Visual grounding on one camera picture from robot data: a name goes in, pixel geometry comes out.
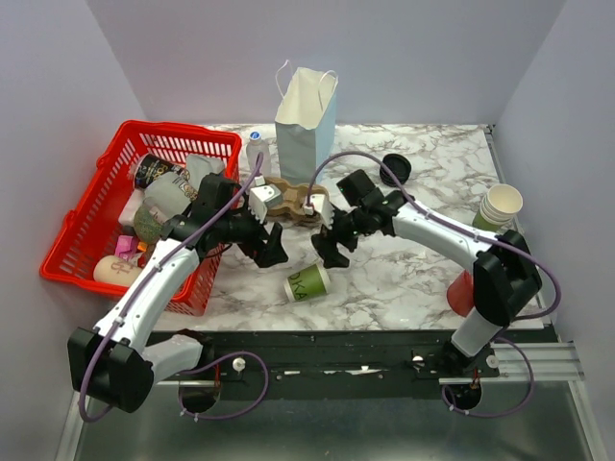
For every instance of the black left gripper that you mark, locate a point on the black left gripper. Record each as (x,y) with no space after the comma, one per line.
(265,254)

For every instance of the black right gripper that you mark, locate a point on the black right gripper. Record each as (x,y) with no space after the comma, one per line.
(327,243)

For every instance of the green paper cup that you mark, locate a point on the green paper cup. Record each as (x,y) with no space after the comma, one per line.
(308,283)

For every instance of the brown pulp cup carrier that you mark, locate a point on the brown pulp cup carrier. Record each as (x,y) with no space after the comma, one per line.
(291,207)

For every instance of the light blue paper bag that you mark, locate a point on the light blue paper bag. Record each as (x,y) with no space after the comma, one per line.
(305,122)

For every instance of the stack of green paper cups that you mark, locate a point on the stack of green paper cups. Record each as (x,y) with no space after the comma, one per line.
(498,207)

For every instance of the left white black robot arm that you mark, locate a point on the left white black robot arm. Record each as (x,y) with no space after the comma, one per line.
(158,288)

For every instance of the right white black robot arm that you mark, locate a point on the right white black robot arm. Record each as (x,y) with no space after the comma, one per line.
(504,278)

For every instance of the clear plastic water bottle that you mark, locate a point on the clear plastic water bottle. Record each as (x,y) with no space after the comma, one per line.
(258,146)

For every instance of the grey crumpled bag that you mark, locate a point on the grey crumpled bag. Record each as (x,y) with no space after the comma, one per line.
(198,166)

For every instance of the stack of black lids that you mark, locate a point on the stack of black lids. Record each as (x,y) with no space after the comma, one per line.
(399,165)

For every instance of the grey printed pouch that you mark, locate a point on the grey printed pouch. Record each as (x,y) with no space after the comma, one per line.
(171,193)

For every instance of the green round pouch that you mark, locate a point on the green round pouch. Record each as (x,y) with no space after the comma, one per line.
(148,222)

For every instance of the pink small box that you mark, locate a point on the pink small box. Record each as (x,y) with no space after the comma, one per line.
(126,246)

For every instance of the black snack can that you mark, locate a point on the black snack can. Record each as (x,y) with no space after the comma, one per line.
(150,167)

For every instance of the red cup holder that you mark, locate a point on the red cup holder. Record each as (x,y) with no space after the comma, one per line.
(460,294)

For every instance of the beige round bun toy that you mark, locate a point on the beige round bun toy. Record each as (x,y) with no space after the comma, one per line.
(115,270)

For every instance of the red plastic basket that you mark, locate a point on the red plastic basket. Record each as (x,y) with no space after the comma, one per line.
(89,232)

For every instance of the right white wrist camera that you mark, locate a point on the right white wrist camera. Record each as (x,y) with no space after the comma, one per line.
(319,205)

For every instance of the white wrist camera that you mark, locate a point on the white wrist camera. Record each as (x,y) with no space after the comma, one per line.
(319,205)
(262,198)

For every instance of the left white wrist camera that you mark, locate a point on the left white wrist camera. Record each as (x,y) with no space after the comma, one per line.
(262,198)

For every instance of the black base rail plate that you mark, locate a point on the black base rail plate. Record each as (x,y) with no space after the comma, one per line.
(319,365)

